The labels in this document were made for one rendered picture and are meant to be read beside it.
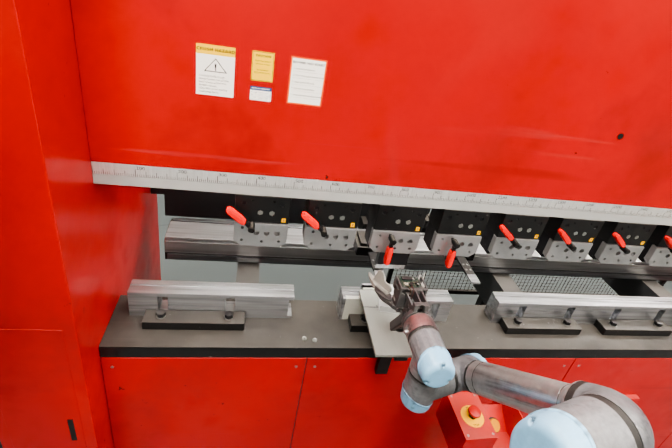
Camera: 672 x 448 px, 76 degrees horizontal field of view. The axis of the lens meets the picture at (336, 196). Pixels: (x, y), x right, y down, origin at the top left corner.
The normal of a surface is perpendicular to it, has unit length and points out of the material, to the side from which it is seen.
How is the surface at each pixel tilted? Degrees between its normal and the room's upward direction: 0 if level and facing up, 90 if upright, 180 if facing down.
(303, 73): 90
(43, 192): 90
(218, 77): 90
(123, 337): 0
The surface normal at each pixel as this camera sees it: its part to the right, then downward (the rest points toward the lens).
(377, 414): 0.13, 0.51
